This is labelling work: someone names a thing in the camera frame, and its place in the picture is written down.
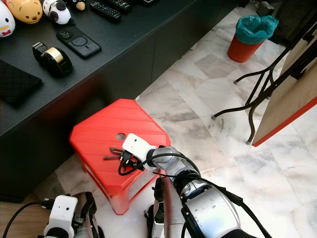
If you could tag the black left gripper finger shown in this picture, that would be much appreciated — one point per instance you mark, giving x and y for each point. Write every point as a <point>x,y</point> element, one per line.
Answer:
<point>89,202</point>

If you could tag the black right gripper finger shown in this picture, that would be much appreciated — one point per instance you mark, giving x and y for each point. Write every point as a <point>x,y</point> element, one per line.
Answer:
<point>124,166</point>
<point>121,152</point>

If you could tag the metal key bunch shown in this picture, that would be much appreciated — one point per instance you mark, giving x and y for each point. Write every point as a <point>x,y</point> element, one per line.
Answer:
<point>114,152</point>

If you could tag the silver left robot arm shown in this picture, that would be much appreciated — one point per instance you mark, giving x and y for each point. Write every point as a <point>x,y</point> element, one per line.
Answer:
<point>58,234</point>

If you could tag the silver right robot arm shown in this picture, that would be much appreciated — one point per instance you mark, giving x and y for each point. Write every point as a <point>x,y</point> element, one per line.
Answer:
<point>213,208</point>

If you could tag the red plastic stool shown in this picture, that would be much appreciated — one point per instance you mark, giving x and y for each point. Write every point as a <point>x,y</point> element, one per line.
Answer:
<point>104,129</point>

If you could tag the silver robot leg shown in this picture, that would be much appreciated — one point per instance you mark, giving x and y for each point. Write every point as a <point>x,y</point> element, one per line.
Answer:
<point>167,213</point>

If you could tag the light wooden cabinet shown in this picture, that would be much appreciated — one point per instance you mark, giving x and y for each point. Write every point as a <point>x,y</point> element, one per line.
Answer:
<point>20,223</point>

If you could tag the black TV console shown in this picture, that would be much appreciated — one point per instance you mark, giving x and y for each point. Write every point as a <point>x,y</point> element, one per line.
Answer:
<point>153,44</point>

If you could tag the black tape dispenser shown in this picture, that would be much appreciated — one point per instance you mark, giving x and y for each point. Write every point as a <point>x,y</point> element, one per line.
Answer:
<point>55,60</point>

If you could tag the black quilted pouch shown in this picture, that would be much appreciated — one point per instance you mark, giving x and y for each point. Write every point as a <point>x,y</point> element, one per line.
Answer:
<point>17,82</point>

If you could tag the black white plush toy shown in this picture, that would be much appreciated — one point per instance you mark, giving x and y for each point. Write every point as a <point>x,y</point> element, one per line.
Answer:
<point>57,11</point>

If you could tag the red waste bin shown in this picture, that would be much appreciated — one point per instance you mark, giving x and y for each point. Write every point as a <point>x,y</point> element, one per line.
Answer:
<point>242,50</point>

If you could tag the yellow bear plush toy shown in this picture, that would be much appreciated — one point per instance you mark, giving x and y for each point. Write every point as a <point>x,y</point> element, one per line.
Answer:
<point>26,10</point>

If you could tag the white duck plush toy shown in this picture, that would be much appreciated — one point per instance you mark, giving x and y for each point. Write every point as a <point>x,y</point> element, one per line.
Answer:
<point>5,22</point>

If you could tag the teal bin liner bag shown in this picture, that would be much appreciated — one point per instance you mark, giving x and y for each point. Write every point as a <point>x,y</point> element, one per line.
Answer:
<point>256,28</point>

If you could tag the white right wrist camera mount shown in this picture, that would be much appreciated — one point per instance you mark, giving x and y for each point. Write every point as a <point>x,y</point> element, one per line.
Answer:
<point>138,145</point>

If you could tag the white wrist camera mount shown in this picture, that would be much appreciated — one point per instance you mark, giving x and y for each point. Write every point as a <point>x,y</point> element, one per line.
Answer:
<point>138,145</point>
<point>62,213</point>

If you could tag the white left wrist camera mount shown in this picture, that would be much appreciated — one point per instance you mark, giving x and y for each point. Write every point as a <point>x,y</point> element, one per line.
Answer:
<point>62,213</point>

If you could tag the black metal table leg frame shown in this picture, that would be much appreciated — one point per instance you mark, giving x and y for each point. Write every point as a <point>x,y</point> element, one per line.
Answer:
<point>253,94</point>

